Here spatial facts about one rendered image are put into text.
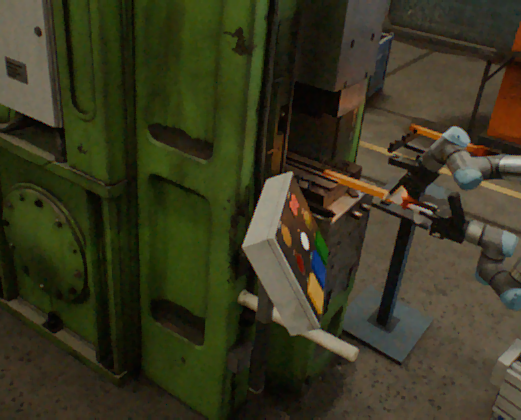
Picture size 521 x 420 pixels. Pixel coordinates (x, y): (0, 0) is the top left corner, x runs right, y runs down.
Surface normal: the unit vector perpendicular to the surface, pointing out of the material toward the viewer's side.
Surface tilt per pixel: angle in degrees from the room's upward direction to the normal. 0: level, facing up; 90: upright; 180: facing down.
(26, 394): 0
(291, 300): 90
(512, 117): 91
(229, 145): 89
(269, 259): 90
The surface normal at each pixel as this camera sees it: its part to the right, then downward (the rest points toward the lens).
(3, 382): 0.13, -0.88
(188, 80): -0.50, 0.33
